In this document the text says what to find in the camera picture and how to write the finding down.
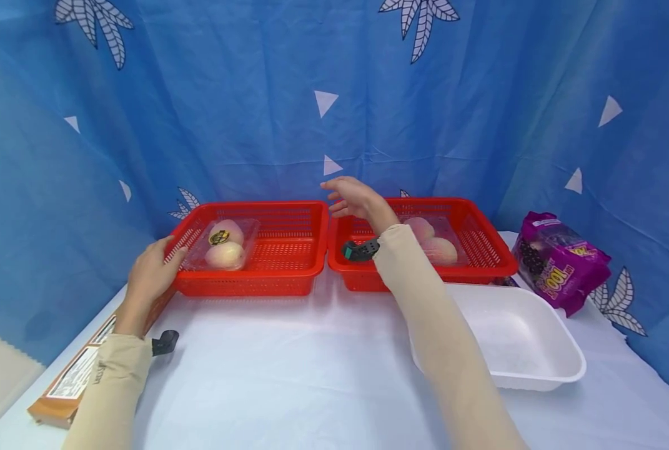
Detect person's right hand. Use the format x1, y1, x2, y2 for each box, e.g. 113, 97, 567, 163
319, 176, 401, 236

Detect person's left hand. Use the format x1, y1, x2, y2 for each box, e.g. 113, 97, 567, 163
114, 236, 189, 339

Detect red plastic basket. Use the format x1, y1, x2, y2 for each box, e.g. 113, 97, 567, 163
164, 201, 329, 297
327, 197, 519, 293

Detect person's left forearm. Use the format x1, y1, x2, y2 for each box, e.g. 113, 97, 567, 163
61, 317, 154, 450

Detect person's right forearm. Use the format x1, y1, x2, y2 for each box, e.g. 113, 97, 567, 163
372, 223, 530, 450

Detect pale pink apple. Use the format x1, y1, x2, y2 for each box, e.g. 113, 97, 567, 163
420, 237, 459, 267
404, 216, 437, 243
212, 219, 245, 246
204, 241, 247, 271

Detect black wrist band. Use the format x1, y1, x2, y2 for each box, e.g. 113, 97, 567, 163
340, 237, 382, 263
151, 329, 181, 358

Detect clear plastic fruit package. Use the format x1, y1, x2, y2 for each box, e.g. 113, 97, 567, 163
189, 217, 261, 273
400, 215, 471, 269

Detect long orange cardboard box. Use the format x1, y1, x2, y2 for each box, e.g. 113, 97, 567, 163
27, 284, 178, 431

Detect white foam tray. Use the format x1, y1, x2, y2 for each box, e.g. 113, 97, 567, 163
409, 284, 587, 393

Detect purple snack bag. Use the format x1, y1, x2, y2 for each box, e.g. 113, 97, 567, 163
512, 211, 613, 318

